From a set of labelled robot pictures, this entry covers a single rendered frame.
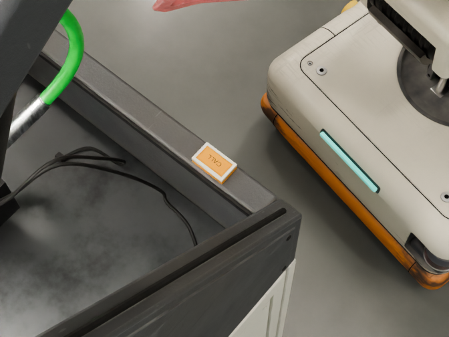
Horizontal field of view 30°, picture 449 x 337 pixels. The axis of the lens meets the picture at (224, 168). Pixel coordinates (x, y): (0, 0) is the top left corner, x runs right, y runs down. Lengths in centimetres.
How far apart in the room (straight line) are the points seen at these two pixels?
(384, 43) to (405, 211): 41
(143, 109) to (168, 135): 5
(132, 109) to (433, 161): 91
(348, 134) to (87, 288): 88
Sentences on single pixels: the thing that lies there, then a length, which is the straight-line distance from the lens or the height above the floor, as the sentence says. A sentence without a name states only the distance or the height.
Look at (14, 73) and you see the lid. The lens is 32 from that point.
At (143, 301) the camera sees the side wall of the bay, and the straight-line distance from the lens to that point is 76.
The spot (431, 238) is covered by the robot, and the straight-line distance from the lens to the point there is 180.
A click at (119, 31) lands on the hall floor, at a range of 234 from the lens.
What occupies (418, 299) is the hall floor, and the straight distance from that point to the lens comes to 203.
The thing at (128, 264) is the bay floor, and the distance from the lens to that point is 114.
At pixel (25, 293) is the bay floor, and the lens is 115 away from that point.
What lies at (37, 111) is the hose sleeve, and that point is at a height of 119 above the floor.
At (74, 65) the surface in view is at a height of 123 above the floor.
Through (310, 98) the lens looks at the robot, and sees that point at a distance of 190.
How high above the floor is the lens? 190
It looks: 64 degrees down
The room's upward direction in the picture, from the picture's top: 2 degrees counter-clockwise
